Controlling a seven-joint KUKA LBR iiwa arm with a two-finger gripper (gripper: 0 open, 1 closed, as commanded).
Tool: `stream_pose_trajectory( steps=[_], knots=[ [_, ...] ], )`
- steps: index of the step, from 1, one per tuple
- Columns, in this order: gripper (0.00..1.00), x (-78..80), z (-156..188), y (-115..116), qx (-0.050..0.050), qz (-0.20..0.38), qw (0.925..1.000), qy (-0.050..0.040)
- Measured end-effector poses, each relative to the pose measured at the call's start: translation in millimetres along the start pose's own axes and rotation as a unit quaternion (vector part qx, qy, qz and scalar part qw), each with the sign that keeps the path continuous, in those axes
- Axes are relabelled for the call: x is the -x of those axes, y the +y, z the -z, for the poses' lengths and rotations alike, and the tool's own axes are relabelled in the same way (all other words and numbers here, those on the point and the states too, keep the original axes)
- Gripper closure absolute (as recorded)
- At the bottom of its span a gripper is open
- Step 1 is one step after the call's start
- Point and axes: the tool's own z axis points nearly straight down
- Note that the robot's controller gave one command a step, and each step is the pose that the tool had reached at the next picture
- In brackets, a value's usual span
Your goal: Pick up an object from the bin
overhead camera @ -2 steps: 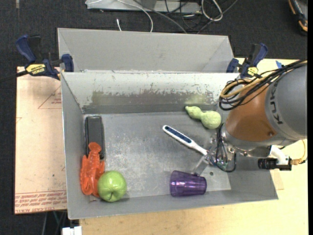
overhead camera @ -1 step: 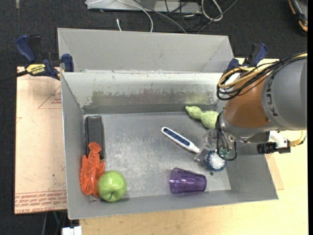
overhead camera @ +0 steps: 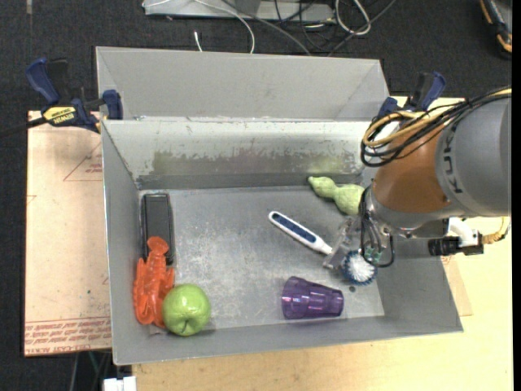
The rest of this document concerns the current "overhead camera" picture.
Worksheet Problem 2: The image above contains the black cylinder on white bracket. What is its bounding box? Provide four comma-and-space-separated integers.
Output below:
427, 216, 485, 258

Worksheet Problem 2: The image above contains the purple plastic cup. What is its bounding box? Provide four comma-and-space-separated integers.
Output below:
281, 275, 344, 321

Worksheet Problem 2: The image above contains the white and blue dish brush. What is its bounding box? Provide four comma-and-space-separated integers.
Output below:
268, 209, 379, 287

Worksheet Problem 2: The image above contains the grey metal bin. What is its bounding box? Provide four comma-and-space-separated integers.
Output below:
95, 46, 465, 367

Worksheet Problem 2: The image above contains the green toy apple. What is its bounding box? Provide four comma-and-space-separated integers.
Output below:
161, 283, 212, 337

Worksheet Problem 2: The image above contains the green toy gourd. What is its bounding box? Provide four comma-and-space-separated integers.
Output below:
307, 175, 366, 217

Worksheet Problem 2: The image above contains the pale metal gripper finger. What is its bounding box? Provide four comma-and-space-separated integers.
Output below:
322, 253, 348, 270
331, 217, 357, 257

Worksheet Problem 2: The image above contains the dark green flat block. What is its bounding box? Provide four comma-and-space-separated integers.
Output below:
140, 192, 177, 266

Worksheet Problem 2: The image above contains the orange toy lobster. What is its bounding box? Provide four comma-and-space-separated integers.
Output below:
133, 236, 177, 328

